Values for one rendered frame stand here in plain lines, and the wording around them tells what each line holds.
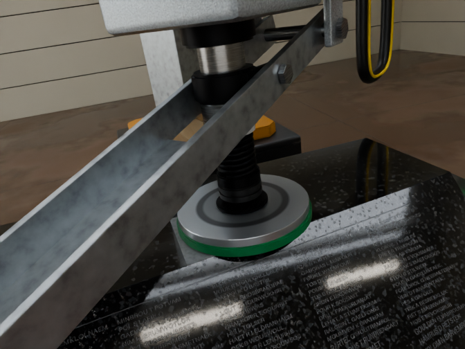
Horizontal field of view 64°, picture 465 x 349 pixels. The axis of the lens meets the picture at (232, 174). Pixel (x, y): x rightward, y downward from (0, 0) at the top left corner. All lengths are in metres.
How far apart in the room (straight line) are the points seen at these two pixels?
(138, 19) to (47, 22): 6.22
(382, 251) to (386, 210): 0.07
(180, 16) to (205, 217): 0.29
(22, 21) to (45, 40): 0.38
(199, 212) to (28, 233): 0.26
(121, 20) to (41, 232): 0.26
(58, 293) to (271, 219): 0.31
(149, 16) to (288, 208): 0.32
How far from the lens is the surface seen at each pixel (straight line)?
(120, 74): 6.62
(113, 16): 0.52
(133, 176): 0.49
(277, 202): 0.59
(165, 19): 0.45
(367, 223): 0.63
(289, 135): 1.28
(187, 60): 1.29
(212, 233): 0.54
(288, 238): 0.54
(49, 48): 6.71
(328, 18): 0.64
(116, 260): 0.37
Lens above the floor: 1.16
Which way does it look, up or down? 24 degrees down
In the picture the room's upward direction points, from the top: 8 degrees counter-clockwise
